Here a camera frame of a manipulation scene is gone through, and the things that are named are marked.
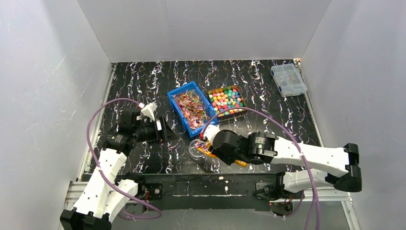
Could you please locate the orange plastic scoop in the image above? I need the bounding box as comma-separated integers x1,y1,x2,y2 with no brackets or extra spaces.
193,139,247,167

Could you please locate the blue plastic candy bin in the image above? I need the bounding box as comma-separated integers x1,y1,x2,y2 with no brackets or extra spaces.
167,81,215,138

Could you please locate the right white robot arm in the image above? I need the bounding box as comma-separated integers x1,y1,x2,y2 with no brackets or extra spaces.
202,126,362,193

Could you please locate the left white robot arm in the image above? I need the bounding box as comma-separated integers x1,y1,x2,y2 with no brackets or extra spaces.
60,103,176,230

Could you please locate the gold tray of star candies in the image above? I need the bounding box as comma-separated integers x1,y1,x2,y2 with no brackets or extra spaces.
207,85,247,122

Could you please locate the clear round plastic jar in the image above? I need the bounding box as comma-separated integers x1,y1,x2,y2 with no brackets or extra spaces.
188,139,206,161

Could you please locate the clear plastic organizer box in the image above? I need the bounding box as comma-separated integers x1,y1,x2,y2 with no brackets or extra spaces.
271,63,307,97

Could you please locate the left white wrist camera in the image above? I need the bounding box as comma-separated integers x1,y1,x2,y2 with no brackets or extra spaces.
138,102,157,121

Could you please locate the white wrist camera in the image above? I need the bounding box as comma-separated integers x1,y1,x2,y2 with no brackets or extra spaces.
138,102,157,121
200,125,220,143

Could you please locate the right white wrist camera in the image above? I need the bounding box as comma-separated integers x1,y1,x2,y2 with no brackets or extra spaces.
200,125,220,143

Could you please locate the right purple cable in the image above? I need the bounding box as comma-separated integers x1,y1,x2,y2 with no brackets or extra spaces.
201,107,322,230

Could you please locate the purple cable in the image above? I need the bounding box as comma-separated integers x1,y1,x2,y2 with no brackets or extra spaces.
201,107,322,230
87,97,162,220

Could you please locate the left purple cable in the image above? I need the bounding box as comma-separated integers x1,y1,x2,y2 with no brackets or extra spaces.
87,97,162,220

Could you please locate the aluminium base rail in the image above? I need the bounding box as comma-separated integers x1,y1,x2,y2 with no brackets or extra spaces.
58,179,361,230

